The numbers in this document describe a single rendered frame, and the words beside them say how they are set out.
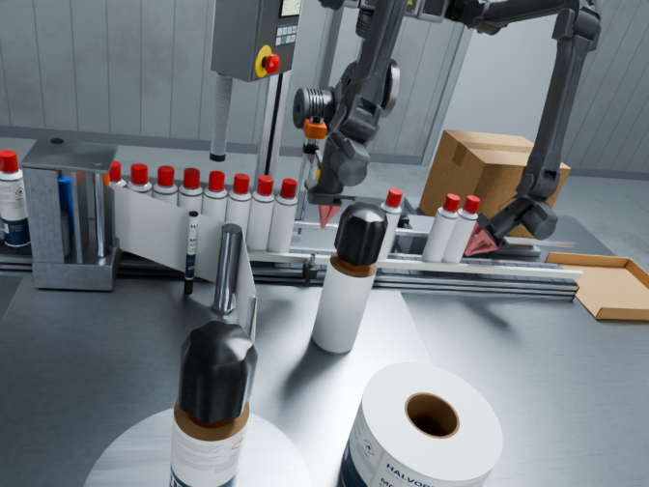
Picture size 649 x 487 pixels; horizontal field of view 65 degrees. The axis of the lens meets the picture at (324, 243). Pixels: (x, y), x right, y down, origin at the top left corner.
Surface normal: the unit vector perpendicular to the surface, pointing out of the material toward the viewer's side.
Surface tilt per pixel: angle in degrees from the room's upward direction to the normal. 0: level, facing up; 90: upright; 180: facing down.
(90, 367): 0
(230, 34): 90
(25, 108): 90
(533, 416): 0
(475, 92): 90
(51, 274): 90
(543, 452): 0
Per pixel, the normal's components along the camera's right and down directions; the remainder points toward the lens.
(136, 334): 0.19, -0.84
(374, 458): -0.81, 0.17
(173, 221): -0.31, 0.45
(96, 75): 0.28, 0.55
